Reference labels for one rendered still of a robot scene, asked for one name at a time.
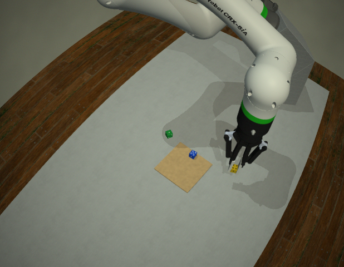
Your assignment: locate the blue die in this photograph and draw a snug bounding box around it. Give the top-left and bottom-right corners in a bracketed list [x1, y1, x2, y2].
[189, 150, 197, 159]

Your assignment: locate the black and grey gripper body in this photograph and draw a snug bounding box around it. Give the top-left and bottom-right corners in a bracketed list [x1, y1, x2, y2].
[233, 126, 262, 147]

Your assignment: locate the yellow die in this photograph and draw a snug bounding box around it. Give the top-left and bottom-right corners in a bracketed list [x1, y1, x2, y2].
[231, 164, 238, 173]

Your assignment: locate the tan square mat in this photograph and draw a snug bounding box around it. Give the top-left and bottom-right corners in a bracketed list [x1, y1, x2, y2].
[154, 142, 213, 193]

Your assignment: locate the green die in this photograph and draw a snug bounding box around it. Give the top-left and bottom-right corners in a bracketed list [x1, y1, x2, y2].
[165, 130, 173, 139]

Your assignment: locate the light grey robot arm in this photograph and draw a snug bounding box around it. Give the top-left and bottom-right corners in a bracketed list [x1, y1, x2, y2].
[97, 0, 297, 137]

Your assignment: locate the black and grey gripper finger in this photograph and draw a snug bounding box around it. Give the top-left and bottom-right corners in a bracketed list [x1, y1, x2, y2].
[236, 140, 268, 175]
[224, 130, 244, 172]

